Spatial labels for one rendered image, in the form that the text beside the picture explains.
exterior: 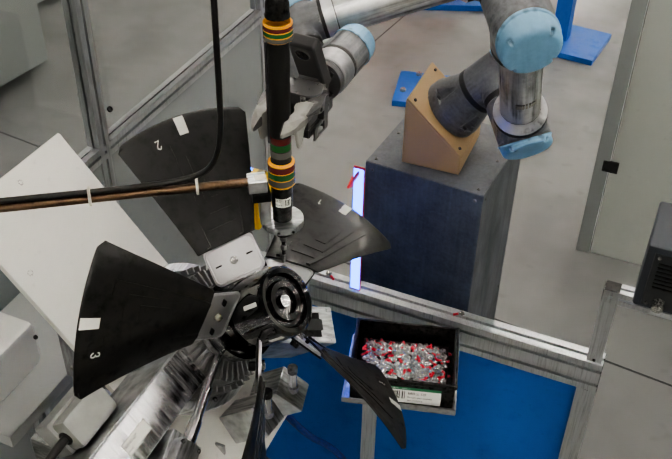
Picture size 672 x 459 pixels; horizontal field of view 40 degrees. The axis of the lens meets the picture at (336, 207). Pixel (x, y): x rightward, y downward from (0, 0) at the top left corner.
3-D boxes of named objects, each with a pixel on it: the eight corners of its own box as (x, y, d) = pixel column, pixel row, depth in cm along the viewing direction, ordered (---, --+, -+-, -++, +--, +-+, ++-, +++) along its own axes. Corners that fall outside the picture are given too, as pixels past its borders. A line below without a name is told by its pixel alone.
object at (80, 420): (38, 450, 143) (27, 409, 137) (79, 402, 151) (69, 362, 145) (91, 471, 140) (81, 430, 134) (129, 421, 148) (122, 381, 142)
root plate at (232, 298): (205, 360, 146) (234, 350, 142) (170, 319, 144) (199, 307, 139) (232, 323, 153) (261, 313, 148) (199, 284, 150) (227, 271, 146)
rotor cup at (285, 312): (243, 378, 153) (297, 361, 145) (189, 314, 150) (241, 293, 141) (281, 322, 164) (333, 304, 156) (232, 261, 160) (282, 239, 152)
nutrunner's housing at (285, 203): (273, 243, 153) (264, -17, 125) (269, 228, 156) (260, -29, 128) (296, 240, 153) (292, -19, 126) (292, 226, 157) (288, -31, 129)
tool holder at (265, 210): (252, 240, 149) (250, 191, 144) (247, 214, 155) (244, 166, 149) (307, 233, 151) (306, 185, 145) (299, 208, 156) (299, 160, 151)
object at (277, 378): (273, 419, 177) (247, 401, 174) (280, 391, 181) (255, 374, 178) (302, 411, 171) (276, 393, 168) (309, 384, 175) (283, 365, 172)
